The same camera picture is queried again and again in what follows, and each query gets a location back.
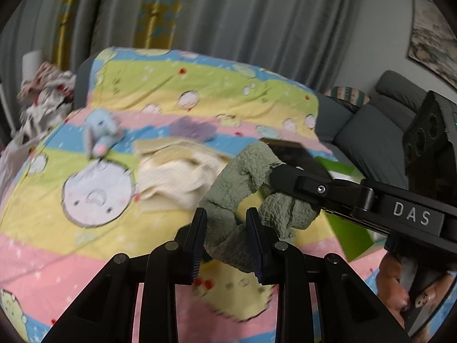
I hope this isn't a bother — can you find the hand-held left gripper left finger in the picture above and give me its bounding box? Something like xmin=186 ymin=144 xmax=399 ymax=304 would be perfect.
xmin=43 ymin=207 xmax=208 ymax=343

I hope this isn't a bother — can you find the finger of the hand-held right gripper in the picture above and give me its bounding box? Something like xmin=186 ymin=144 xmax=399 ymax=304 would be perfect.
xmin=267 ymin=163 xmax=375 ymax=218

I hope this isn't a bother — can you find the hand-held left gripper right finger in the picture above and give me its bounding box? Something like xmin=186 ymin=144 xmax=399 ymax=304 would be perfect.
xmin=246 ymin=207 xmax=422 ymax=343

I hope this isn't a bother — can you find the green fluffy cloth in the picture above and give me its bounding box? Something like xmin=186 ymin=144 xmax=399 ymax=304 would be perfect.
xmin=198 ymin=141 xmax=320 ymax=274

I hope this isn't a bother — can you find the purple cloth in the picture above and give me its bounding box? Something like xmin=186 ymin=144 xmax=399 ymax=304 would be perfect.
xmin=168 ymin=116 xmax=218 ymax=143

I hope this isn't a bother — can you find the person's right hand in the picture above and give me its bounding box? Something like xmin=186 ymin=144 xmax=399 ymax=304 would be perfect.
xmin=378 ymin=254 xmax=440 ymax=331

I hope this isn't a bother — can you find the black tray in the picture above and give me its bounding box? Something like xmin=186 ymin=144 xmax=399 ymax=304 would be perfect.
xmin=258 ymin=136 xmax=338 ymax=181

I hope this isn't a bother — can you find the grey sofa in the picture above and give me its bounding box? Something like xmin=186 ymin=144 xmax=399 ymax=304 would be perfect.
xmin=316 ymin=69 xmax=434 ymax=190

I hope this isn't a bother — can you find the cream fluffy towel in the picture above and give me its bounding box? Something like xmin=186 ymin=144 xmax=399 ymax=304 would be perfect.
xmin=136 ymin=148 xmax=229 ymax=211

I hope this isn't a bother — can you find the patterned pillow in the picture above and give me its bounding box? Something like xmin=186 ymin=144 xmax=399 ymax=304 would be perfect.
xmin=323 ymin=86 xmax=370 ymax=108

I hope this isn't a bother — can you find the yellow towel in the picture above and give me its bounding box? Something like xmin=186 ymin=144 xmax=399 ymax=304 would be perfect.
xmin=133 ymin=139 xmax=201 ymax=158

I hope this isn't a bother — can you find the printed pastel bed sheet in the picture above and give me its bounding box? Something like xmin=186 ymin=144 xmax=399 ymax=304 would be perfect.
xmin=0 ymin=46 xmax=379 ymax=343

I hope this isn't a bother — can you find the blue elephant plush toy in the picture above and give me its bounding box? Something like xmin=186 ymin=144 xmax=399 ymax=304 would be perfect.
xmin=83 ymin=108 xmax=125 ymax=159

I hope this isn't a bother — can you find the grey headboard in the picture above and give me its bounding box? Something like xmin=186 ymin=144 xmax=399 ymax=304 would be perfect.
xmin=72 ymin=57 xmax=97 ymax=111

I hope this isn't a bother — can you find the pile of clothes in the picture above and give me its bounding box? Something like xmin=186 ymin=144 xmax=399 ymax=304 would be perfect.
xmin=16 ymin=61 xmax=77 ymax=140

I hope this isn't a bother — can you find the yellow patterned curtain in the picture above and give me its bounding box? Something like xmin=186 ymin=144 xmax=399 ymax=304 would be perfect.
xmin=53 ymin=0 xmax=186 ymax=65

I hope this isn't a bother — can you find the white lampshade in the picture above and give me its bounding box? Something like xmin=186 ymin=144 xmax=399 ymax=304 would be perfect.
xmin=21 ymin=50 xmax=44 ymax=79

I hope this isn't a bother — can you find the framed wall picture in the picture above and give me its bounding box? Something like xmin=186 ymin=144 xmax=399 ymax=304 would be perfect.
xmin=407 ymin=0 xmax=457 ymax=91

